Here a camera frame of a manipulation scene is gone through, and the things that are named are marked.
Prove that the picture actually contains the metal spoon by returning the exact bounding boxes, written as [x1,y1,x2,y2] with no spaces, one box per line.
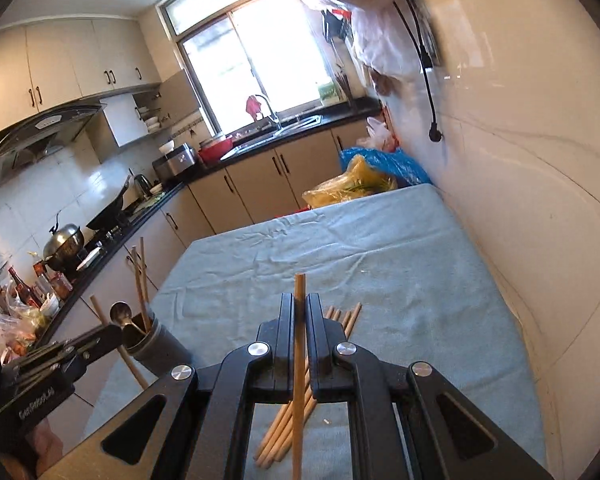
[109,302,148,336]

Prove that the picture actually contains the dark grey utensil holder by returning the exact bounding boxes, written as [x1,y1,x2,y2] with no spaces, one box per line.
[122,312,189,377]

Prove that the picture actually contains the clear hanging plastic bag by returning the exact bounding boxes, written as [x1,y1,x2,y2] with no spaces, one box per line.
[352,7,434,79]

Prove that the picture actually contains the beige wall cabinets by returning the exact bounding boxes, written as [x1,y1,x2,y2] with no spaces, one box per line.
[0,17,162,137]

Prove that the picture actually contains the grey range hood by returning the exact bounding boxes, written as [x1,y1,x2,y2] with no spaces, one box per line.
[0,102,109,194]

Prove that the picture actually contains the white plastic bag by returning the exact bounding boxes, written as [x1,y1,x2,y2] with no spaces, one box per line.
[357,116,399,154]

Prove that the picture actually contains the blue-grey table cloth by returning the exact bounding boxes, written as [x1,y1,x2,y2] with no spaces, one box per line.
[82,183,549,480]

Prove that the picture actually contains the green box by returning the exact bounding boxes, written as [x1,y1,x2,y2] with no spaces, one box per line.
[317,81,342,107]

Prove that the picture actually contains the blue plastic bag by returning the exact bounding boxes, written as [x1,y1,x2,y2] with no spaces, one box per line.
[340,147,432,191]

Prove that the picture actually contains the metal sink faucet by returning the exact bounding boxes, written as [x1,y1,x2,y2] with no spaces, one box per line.
[253,93,284,134]

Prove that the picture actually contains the black chopstick caddy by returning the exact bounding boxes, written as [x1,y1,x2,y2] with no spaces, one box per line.
[332,70,354,106]

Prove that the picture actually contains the red jar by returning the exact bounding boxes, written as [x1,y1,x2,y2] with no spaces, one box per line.
[51,272,74,303]

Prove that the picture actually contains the open dish shelf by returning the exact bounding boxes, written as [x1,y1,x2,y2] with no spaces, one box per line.
[102,87,164,149]

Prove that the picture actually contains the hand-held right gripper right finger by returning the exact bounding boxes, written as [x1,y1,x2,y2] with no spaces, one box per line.
[305,292,556,480]

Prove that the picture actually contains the dark sauce bottle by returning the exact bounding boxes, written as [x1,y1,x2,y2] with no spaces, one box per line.
[7,266,33,308]

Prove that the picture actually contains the black frying pan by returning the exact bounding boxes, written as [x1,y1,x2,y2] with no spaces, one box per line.
[86,174,132,231]

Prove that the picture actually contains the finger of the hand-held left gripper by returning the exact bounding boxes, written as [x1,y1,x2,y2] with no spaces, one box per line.
[2,324,124,372]

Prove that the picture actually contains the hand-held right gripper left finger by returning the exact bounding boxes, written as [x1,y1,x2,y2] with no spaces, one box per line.
[50,292,297,480]

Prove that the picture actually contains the steel pot with lid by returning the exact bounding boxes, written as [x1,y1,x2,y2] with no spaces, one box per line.
[42,212,86,266]

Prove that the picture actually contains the black wall rack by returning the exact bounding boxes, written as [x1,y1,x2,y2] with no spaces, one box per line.
[321,7,354,44]

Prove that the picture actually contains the yellow plastic bag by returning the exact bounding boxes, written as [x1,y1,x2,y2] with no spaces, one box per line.
[302,155,399,209]

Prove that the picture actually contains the red basin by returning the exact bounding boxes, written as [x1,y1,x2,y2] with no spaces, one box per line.
[198,134,235,166]

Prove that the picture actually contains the person's left hand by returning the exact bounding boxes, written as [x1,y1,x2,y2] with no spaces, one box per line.
[0,425,64,480]

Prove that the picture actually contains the silver rice cooker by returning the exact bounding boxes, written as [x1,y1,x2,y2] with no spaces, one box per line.
[152,143,199,184]

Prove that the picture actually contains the beige base cabinets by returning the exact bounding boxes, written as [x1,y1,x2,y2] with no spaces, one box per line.
[45,125,377,411]

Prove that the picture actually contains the black power cable with plug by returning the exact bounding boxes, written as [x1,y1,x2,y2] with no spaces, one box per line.
[392,0,444,144]

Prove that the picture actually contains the kitchen window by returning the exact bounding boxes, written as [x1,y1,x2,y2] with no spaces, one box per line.
[155,0,367,134]

